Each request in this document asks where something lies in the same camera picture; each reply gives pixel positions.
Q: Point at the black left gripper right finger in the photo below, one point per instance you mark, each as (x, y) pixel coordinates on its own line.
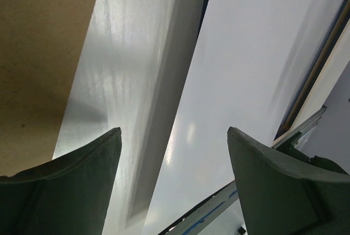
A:
(282, 195)

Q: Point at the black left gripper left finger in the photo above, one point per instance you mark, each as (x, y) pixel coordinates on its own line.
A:
(67, 195)

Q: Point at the wooden picture frame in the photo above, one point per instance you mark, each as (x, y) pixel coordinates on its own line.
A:
(321, 57)

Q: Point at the printed photo paper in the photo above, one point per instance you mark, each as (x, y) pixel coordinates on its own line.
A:
(249, 60)

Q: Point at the brown cardboard backing board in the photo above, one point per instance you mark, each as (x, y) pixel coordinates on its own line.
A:
(41, 43)

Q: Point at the aluminium front rail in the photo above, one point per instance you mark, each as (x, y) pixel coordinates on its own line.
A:
(220, 210)

